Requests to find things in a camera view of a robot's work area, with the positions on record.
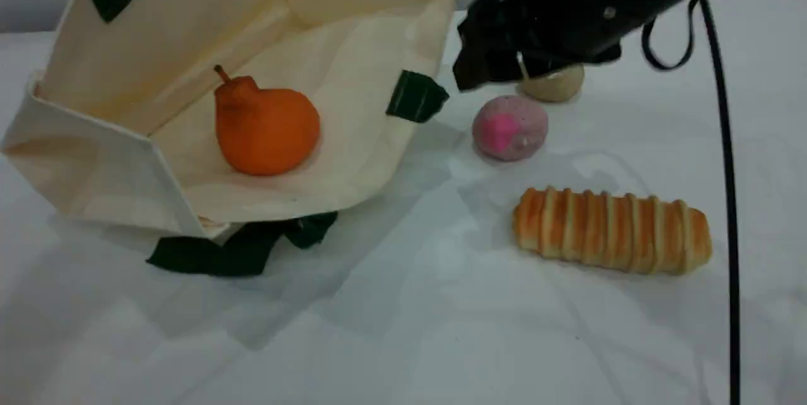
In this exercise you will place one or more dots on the pink peach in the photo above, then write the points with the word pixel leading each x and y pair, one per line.
pixel 510 127

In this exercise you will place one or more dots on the orange fruit with stem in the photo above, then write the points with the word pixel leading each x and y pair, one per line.
pixel 268 130

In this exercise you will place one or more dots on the brownish green round fruit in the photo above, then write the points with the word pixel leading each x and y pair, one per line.
pixel 558 86

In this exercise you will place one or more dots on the striped long bread roll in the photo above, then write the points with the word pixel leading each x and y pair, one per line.
pixel 611 231

